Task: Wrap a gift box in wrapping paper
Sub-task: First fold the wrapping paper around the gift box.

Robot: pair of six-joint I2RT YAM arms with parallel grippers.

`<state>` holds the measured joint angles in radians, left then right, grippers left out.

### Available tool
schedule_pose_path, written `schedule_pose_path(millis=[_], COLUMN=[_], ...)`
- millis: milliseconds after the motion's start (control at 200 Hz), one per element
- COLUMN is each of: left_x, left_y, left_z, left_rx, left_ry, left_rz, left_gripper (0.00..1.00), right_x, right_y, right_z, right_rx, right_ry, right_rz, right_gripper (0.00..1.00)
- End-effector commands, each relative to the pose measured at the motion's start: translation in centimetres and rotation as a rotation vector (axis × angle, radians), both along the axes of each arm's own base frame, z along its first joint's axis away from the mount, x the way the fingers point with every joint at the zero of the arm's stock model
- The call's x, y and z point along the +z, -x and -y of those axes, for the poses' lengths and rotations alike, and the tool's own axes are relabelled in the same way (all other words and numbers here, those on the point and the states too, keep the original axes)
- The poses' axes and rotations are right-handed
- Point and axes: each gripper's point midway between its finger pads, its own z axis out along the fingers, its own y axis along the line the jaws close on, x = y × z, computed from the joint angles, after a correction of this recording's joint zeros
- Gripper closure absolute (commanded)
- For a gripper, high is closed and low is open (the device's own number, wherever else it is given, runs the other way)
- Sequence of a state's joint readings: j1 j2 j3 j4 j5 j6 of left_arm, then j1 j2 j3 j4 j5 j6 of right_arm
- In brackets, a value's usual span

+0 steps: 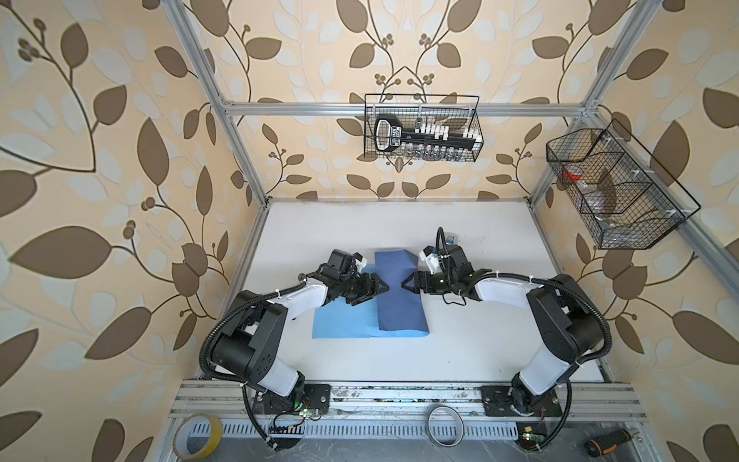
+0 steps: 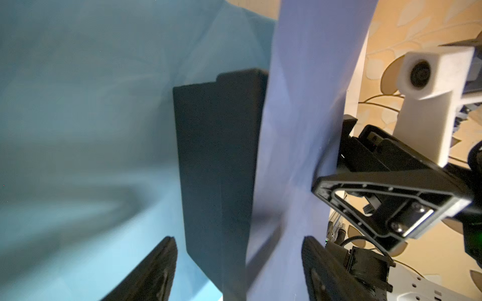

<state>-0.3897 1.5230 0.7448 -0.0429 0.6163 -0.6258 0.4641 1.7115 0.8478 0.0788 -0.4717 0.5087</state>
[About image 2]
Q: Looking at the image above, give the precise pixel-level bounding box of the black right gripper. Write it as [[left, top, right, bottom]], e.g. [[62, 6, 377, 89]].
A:
[[312, 115, 474, 252]]

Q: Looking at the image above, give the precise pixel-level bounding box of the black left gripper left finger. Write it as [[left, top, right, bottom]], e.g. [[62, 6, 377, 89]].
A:
[[103, 237, 178, 301]]

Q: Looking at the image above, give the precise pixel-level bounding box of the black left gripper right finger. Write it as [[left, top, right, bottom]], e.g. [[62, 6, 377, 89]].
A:
[[301, 236, 375, 301]]

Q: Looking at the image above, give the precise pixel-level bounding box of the blue wrapping paper sheet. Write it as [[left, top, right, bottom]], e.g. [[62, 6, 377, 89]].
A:
[[1, 1, 377, 300]]

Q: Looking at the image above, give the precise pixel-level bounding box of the dark navy gift box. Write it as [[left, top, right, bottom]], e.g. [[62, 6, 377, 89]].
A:
[[173, 69, 268, 300]]

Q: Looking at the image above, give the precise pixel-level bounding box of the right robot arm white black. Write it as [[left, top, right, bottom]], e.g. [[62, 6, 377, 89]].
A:
[[312, 115, 481, 300]]

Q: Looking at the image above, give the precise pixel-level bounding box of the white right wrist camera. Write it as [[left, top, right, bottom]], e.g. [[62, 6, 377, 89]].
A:
[[393, 46, 481, 167]]

